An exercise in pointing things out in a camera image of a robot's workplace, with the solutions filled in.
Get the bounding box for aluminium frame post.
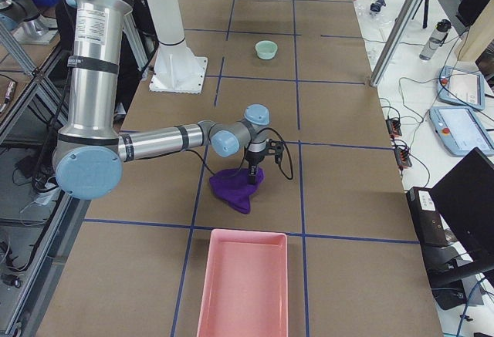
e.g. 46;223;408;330
369;0;421;87

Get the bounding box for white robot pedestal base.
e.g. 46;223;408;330
147;0;208;94

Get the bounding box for teach pendant tablet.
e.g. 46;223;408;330
437;66;485;111
429;106;493;157

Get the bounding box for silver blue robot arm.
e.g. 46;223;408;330
52;0;269;200

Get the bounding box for black computer monitor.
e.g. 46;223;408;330
430;147;493;259

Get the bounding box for clear water bottle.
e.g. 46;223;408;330
419;19;452;61

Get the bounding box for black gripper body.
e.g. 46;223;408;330
245;140;268;165

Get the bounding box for mint green bowl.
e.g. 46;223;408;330
255;40;278;60

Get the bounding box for pink plastic bin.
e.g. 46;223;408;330
197;229;289;336

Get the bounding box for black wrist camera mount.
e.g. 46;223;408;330
266;140;285;167

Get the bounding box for folded blue umbrella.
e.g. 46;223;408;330
370;0;386;13

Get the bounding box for purple cloth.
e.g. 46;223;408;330
209;168;265;214

